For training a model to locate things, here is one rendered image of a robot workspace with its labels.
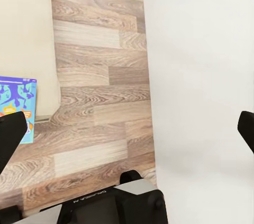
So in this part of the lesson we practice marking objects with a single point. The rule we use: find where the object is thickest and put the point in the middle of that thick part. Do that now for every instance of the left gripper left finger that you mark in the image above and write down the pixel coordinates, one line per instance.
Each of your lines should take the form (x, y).
(12, 129)

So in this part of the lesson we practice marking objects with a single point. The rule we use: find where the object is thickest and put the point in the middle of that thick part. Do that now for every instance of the bed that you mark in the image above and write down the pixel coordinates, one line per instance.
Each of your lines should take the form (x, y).
(27, 50)

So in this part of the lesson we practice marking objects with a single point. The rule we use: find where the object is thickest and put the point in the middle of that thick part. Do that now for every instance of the board game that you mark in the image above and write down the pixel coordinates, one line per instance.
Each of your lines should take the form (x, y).
(19, 94)

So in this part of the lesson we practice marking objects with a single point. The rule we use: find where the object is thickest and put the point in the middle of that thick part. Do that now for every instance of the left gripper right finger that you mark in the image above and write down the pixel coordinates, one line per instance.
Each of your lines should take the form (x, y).
(246, 127)

